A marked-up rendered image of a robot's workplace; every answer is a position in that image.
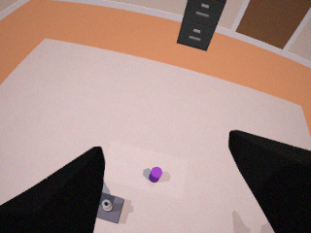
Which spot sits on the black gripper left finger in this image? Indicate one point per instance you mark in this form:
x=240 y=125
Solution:
x=64 y=202

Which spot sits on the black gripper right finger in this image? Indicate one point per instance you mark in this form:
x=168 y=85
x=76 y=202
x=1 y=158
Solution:
x=280 y=179

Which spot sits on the white marker with purple band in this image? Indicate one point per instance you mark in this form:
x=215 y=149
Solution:
x=106 y=205

